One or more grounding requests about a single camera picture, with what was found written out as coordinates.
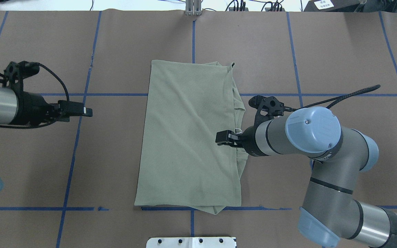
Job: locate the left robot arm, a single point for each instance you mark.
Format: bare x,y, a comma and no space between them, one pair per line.
9,101

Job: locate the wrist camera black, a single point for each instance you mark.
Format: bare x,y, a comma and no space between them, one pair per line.
267,106
15,73

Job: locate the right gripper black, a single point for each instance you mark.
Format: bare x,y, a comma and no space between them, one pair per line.
248,140

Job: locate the olive green long-sleeve shirt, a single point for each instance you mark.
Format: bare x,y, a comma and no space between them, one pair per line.
181,164

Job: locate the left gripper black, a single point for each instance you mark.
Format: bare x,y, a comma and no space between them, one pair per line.
34,106

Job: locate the black power adapter labelled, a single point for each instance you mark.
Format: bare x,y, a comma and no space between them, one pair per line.
333,5

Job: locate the aluminium frame post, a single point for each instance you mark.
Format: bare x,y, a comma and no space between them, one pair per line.
193,7

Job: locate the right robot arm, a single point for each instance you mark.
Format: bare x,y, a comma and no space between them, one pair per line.
329,211

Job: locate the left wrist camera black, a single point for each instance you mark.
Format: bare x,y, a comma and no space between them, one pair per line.
15,73

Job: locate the white pedestal base plate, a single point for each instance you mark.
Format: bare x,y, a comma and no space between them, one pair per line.
192,242

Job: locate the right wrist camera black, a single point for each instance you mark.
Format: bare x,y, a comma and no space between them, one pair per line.
267,106

